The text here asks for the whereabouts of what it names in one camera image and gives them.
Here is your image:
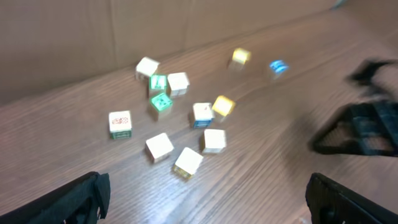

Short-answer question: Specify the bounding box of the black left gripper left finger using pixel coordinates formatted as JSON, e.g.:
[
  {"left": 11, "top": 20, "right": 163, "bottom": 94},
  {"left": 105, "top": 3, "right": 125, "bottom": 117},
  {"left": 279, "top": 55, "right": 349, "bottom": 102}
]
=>
[{"left": 1, "top": 172, "right": 110, "bottom": 224}]

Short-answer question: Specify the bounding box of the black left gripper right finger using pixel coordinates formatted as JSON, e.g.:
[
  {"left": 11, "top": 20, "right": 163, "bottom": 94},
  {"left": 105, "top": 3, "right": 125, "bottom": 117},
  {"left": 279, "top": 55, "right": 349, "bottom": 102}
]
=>
[{"left": 305, "top": 173, "right": 397, "bottom": 224}]

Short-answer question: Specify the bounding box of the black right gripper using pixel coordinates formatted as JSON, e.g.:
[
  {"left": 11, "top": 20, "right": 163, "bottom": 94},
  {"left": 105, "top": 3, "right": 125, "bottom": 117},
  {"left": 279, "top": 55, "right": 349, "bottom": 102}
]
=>
[{"left": 308, "top": 59, "right": 397, "bottom": 156}]

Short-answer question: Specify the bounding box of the blue letter P block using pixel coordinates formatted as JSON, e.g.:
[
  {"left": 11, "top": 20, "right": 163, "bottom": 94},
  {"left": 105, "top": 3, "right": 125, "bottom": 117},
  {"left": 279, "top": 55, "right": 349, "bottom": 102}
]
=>
[{"left": 268, "top": 60, "right": 289, "bottom": 80}]

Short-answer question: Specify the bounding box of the green letter B block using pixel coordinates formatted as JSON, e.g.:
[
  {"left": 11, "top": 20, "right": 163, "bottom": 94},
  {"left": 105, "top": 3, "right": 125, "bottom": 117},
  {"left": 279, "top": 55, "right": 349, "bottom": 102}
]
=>
[{"left": 108, "top": 111, "right": 132, "bottom": 140}]

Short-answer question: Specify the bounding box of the white butterfly block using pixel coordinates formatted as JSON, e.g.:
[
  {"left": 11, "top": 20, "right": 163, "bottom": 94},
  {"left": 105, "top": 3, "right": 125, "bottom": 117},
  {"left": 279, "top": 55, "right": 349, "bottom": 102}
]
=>
[{"left": 146, "top": 133, "right": 174, "bottom": 163}]

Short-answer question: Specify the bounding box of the yellow letter S block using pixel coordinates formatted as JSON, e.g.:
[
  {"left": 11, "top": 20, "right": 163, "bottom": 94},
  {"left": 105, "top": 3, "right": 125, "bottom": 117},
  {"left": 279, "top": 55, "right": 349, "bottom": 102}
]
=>
[{"left": 172, "top": 147, "right": 203, "bottom": 179}]

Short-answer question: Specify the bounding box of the yellow top far block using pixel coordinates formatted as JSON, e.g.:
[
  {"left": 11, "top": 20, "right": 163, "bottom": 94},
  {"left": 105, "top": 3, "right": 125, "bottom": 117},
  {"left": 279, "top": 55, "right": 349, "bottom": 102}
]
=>
[{"left": 228, "top": 48, "right": 251, "bottom": 70}]

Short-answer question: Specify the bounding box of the green letter R block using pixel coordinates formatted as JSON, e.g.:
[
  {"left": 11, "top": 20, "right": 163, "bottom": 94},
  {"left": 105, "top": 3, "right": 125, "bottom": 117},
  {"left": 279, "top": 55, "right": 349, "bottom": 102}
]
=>
[{"left": 149, "top": 92, "right": 174, "bottom": 121}]

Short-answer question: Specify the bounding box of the yellow top centre block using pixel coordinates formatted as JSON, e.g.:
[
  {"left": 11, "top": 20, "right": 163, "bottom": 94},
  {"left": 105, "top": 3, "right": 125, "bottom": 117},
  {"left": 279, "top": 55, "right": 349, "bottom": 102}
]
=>
[{"left": 212, "top": 95, "right": 236, "bottom": 122}]

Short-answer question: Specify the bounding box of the white blue edged block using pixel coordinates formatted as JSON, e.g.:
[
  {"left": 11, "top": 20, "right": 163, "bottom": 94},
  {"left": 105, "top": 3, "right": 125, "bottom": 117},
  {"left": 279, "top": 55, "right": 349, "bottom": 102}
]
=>
[{"left": 201, "top": 129, "right": 227, "bottom": 154}]

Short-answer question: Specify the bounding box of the green letter L block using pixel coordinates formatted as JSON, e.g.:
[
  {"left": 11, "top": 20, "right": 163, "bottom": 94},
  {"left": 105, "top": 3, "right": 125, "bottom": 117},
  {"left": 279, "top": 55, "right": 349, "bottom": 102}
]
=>
[{"left": 148, "top": 74, "right": 167, "bottom": 97}]

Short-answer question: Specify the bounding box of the blue sided white block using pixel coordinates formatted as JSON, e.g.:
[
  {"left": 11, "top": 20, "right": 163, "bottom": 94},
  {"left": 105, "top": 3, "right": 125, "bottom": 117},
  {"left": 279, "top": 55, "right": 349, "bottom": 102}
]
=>
[{"left": 190, "top": 103, "right": 215, "bottom": 129}]

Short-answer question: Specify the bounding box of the top white ball block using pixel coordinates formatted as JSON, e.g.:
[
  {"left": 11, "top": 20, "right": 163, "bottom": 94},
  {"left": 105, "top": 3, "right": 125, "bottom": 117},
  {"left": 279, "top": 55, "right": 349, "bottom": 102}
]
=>
[{"left": 135, "top": 57, "right": 160, "bottom": 80}]

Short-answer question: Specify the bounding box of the white umbrella block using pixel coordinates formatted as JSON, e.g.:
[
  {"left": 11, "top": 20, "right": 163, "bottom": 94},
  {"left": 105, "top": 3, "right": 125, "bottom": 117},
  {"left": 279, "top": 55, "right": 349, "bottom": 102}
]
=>
[{"left": 167, "top": 72, "right": 190, "bottom": 98}]

